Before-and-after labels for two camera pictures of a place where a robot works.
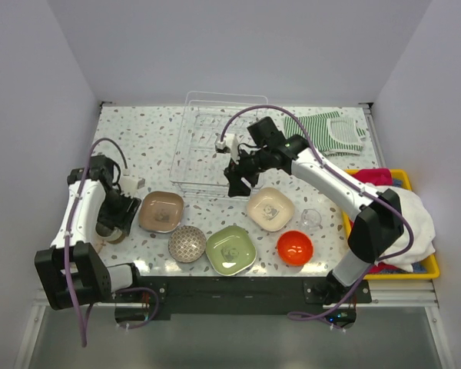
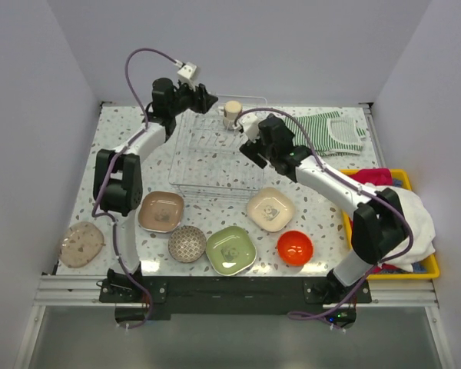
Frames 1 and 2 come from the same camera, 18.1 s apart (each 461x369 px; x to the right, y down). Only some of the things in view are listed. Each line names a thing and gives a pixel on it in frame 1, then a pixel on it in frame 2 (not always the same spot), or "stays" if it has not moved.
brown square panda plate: [160, 211] stays
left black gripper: [123, 219] -> [203, 101]
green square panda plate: [230, 250] stays
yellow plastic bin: [432, 270] stays
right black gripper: [234, 173] -> [252, 151]
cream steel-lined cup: [113, 235] -> [232, 109]
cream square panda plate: [270, 208] stays
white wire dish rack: [210, 131] stays
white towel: [418, 214] stays
